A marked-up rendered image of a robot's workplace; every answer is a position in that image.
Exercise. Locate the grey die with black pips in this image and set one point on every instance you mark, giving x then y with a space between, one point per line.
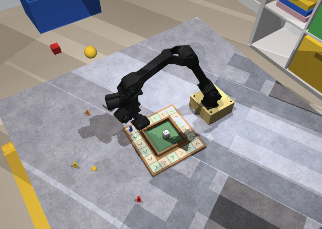
166 133

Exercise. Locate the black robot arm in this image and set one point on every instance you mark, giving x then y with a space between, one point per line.
130 87

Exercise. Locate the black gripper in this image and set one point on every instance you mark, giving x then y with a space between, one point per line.
139 121

